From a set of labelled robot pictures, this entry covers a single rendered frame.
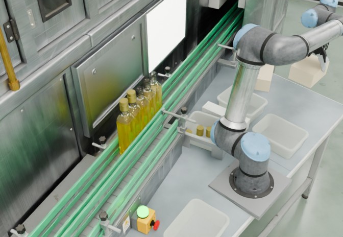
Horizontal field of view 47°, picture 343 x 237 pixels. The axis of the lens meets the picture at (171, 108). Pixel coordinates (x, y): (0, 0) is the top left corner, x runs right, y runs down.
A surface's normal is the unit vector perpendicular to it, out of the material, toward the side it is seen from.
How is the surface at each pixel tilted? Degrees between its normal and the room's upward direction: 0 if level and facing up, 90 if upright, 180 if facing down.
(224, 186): 3
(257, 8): 90
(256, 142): 4
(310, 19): 90
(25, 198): 90
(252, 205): 3
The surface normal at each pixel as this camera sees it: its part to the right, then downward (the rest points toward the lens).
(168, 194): 0.00, -0.77
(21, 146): 0.89, 0.29
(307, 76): -0.68, 0.47
